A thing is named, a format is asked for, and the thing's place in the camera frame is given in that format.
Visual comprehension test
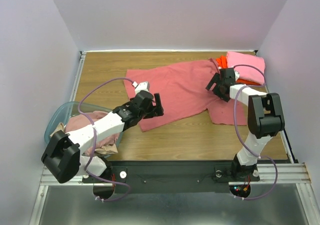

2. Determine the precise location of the rose red t shirt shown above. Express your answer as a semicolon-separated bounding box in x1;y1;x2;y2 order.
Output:
125;58;247;132

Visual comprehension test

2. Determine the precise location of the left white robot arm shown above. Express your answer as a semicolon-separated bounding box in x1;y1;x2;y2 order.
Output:
41;90;164;184

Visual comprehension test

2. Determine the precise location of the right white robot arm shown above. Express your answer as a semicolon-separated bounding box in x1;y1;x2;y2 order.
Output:
206;68;285;180

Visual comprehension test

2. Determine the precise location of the folded orange t shirt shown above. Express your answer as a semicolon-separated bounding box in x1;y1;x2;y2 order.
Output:
215;55;259;86

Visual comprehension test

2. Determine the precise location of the folded pink t shirt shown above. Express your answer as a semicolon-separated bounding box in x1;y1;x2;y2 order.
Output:
226;51;266;85

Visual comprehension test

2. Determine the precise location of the beige t shirt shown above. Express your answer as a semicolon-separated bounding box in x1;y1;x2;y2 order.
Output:
49;122;119;157

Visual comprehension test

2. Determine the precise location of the dusty pink t shirt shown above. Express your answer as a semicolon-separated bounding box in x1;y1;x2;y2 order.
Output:
64;110;120;149

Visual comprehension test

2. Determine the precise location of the clear blue plastic bin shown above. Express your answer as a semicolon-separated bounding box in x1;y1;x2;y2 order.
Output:
44;101;123;158

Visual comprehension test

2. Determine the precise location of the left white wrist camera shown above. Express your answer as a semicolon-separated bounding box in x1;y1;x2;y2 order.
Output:
131;81;150;95

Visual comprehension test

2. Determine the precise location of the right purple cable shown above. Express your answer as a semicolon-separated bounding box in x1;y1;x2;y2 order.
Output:
208;57;279;201

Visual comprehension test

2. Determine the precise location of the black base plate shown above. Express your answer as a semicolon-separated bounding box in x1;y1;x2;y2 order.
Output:
82;160;253;195

